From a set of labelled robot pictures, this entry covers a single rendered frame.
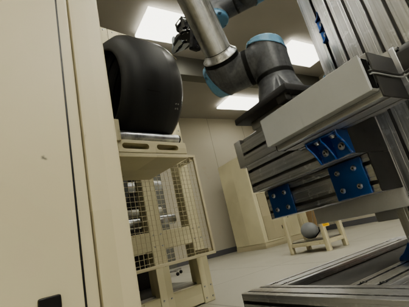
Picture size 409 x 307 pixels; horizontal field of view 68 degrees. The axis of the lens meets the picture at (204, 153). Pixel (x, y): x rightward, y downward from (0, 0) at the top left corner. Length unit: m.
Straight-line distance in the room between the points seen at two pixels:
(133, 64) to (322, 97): 0.97
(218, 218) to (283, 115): 7.12
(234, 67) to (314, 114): 0.40
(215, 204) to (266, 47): 6.98
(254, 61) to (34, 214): 0.76
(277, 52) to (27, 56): 0.70
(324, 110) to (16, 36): 0.51
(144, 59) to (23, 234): 1.15
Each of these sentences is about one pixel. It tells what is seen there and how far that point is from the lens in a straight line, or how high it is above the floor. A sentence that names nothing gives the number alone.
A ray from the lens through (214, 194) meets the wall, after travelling 7.85.
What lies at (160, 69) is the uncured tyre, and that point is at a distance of 1.46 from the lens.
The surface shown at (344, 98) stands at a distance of 0.60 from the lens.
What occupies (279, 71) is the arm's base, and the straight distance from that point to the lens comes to 0.93.
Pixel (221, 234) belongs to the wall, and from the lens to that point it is 7.75.
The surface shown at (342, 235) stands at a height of 0.12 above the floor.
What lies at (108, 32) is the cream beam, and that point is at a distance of 2.14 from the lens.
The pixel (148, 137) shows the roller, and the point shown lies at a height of 0.89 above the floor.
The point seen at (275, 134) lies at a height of 0.58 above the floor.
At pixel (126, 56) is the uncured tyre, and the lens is 1.46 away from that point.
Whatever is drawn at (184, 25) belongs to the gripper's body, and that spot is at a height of 1.26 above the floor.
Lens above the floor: 0.38
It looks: 16 degrees up
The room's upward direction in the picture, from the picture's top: 13 degrees counter-clockwise
